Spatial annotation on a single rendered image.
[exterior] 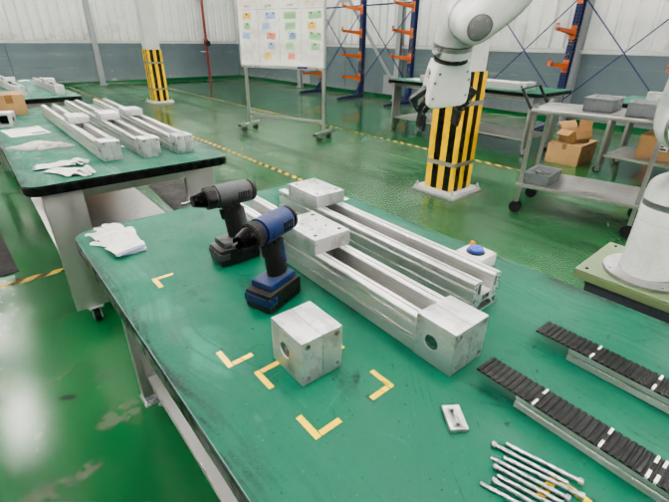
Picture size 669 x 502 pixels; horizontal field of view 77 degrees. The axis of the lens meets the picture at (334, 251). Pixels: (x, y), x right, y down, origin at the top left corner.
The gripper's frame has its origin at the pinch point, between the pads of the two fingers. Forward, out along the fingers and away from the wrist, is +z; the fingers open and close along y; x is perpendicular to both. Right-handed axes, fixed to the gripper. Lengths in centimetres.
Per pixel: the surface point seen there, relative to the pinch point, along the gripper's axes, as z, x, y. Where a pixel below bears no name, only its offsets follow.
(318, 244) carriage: 20.7, -12.6, -34.0
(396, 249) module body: 25.5, -14.8, -13.9
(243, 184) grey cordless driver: 15, 9, -48
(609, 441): 14, -72, -5
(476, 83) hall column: 97, 228, 170
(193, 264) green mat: 34, 3, -65
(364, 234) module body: 28.5, -4.1, -18.6
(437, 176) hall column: 179, 214, 142
